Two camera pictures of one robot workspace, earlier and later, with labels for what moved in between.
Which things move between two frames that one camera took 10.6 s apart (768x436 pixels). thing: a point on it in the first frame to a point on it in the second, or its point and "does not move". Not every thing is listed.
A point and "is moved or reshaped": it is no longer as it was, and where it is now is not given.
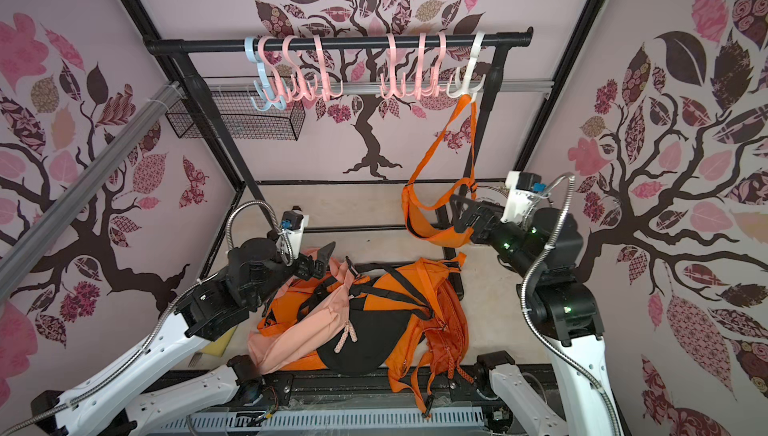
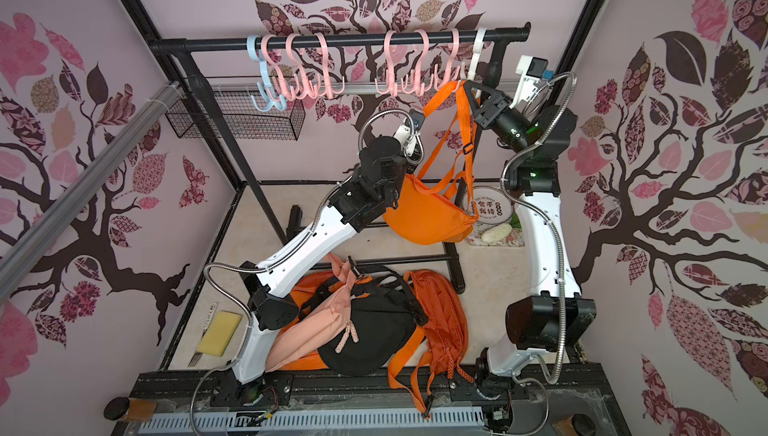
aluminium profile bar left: x=19 y=255 does not move
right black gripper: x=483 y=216 to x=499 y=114
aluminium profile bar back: x=368 y=86 does not move
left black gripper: x=306 y=271 to x=408 y=163
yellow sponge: x=218 y=347 does not move
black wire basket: x=242 y=118 does not move
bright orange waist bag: x=430 y=205 is moved or reshaped
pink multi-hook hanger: x=298 y=92 does not move
